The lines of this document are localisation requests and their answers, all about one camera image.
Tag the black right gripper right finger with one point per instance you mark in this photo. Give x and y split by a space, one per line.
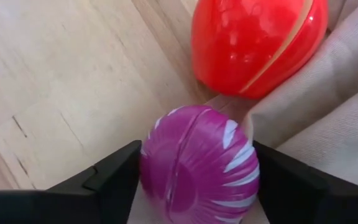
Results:
306 199

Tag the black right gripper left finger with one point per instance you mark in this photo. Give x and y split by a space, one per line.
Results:
89 202

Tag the beige cloth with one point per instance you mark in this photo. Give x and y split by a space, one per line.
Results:
328 109

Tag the orange-red toy tomato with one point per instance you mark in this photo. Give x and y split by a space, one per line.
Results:
253 46

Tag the purple toy onion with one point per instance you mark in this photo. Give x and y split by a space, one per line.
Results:
197 168

